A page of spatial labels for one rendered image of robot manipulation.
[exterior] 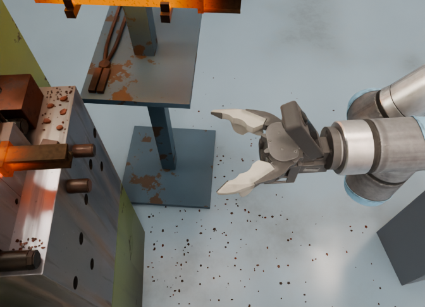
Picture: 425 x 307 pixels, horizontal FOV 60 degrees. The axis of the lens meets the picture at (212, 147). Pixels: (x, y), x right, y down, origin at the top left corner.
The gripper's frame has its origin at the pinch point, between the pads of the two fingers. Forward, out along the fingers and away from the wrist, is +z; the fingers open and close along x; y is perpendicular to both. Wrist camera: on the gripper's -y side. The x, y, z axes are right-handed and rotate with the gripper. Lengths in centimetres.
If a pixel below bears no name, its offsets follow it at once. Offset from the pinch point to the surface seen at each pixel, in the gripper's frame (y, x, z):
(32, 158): -1.2, -1.1, 27.3
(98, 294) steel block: 39.5, -13.4, 26.9
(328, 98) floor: 100, 88, -66
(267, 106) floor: 100, 85, -33
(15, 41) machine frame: 15, 44, 47
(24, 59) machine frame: 21, 43, 47
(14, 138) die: 2.2, 5.0, 32.9
